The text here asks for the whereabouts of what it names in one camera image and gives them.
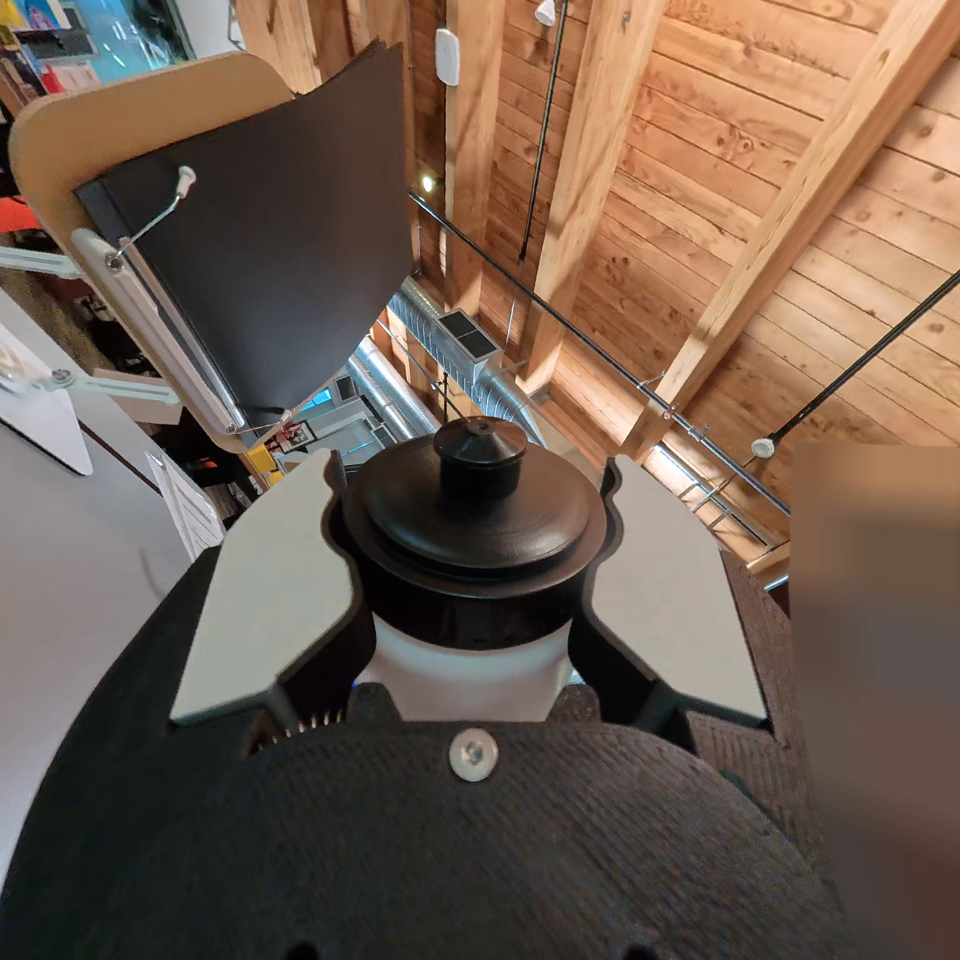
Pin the white paper sheets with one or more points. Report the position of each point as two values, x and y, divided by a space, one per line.
187 502

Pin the yellow box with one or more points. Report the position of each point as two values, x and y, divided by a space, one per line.
262 465

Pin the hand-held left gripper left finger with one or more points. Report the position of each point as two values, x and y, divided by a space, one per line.
262 592

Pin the white water bottle black cap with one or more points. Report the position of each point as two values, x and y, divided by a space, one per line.
472 525

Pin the black sheet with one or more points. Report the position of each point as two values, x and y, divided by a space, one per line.
285 247

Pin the white ceiling device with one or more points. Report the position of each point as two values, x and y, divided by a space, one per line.
447 56

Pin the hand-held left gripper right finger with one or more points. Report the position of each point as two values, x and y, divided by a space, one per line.
667 592

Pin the silver air duct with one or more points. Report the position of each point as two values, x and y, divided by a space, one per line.
495 390

